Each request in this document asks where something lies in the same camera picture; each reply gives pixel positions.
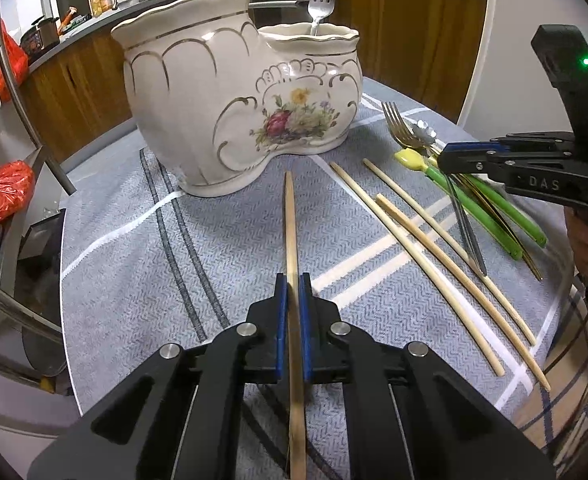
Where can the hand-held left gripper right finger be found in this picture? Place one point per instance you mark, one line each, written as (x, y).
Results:
(306, 330)

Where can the group of amber bottles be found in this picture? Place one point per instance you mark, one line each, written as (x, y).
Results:
(99, 4)

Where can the metal storage rack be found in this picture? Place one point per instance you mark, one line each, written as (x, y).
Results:
(11, 85)

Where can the grey plaid tablecloth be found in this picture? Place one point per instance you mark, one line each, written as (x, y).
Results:
(148, 260)

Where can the gold fork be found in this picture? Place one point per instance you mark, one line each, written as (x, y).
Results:
(399, 127)

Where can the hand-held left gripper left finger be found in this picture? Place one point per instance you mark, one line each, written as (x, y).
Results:
(282, 330)

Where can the red plastic bag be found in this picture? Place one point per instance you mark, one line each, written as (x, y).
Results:
(1, 190)
(11, 60)

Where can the dark rice cooker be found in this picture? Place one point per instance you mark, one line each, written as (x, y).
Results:
(41, 35)

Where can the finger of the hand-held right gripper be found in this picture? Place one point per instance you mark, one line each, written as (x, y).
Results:
(474, 149)
(466, 166)

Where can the white curved panel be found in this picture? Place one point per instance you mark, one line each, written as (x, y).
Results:
(479, 60)

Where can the grey kitchen counter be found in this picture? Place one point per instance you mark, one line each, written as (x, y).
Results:
(138, 7)

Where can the wooden chopstick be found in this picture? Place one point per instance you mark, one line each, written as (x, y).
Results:
(474, 304)
(290, 235)
(424, 222)
(408, 252)

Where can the floral ceramic boot-shaped holder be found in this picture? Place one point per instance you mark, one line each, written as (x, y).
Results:
(198, 110)

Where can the orange kitchen tool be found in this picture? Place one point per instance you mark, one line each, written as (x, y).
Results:
(69, 17)

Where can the wooden kitchen cabinets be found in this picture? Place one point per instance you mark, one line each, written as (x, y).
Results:
(414, 25)

